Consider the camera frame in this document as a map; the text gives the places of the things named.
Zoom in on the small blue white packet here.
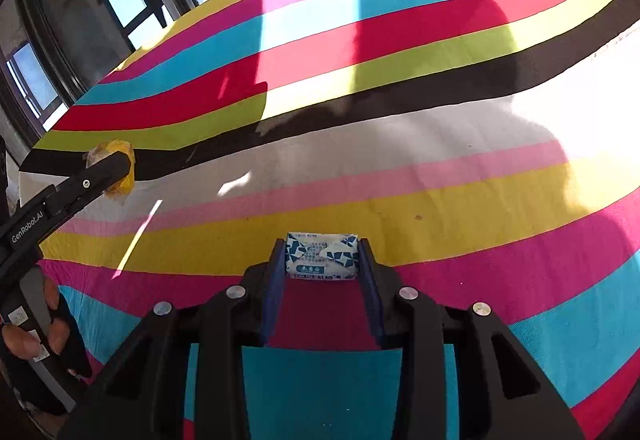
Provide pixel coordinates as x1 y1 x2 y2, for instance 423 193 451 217
285 231 361 282

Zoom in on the person's left hand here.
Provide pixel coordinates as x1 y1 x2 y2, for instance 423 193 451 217
0 276 71 361

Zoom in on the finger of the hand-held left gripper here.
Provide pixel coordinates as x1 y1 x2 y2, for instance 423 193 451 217
47 151 132 217

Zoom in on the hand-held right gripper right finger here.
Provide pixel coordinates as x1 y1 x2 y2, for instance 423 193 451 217
357 237 586 440

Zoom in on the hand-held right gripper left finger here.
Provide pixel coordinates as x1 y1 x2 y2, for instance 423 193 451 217
60 237 287 440

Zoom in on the striped colourful cloth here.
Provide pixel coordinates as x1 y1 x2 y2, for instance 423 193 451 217
17 0 640 440

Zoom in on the yellow snack packet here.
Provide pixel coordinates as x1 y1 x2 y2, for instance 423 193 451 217
85 139 137 198

